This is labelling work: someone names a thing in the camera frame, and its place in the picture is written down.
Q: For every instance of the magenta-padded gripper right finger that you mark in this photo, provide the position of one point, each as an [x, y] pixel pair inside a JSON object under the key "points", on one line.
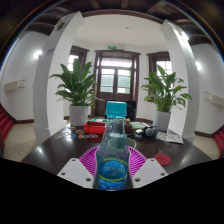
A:
{"points": [[137, 156]]}

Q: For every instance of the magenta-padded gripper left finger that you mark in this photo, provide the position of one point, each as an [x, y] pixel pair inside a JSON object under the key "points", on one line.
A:
{"points": [[87, 156]]}

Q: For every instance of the clear blue-capped drink bottle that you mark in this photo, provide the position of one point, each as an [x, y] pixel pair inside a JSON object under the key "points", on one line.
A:
{"points": [[112, 170]]}

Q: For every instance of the grey-green mug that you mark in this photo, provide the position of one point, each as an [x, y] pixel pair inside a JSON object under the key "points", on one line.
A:
{"points": [[132, 143]]}

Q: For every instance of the round printed sticker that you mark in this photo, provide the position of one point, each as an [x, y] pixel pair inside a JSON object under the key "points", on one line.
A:
{"points": [[79, 131], [93, 136], [73, 135], [82, 136]]}

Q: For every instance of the flat round red coaster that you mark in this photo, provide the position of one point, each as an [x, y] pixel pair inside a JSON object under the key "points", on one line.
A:
{"points": [[162, 159]]}

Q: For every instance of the black grey headphones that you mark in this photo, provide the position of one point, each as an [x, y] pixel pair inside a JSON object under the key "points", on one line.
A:
{"points": [[151, 131]]}

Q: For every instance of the red plastic box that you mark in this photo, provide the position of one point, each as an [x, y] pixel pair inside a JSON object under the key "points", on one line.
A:
{"points": [[94, 128]]}

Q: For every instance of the brown box with white items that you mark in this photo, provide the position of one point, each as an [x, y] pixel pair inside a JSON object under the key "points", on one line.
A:
{"points": [[128, 128]]}

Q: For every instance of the printed magazine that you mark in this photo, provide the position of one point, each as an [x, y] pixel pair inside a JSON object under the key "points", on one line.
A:
{"points": [[169, 137]]}

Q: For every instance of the green flat box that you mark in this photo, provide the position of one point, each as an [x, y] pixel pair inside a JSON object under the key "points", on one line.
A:
{"points": [[98, 120]]}

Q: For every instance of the white square pillar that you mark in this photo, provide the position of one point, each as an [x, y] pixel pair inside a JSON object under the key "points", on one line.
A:
{"points": [[50, 100], [186, 80]]}

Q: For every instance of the leafy plant in white pot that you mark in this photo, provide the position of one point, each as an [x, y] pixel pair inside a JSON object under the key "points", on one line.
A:
{"points": [[78, 86], [165, 91]]}

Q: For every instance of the dark wooden glazed double door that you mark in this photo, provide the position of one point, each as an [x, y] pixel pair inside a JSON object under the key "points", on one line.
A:
{"points": [[116, 78]]}

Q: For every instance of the red carpeted staircase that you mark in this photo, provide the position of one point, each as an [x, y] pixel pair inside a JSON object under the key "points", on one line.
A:
{"points": [[6, 123], [220, 140]]}

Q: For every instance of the dark wooden framed window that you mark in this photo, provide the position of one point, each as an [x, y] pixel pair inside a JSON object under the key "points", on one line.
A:
{"points": [[160, 61], [76, 55]]}

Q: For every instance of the purple pillar sign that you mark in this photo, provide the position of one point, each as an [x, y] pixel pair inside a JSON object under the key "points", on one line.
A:
{"points": [[49, 52]]}

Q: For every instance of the green exit sign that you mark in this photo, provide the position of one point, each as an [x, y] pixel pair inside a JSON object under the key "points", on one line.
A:
{"points": [[112, 47]]}

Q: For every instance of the bright pillar spotlight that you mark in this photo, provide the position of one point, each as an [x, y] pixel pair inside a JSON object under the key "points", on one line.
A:
{"points": [[184, 35]]}

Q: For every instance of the white wall-mounted unit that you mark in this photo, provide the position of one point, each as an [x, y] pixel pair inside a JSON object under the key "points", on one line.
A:
{"points": [[216, 99], [14, 85]]}

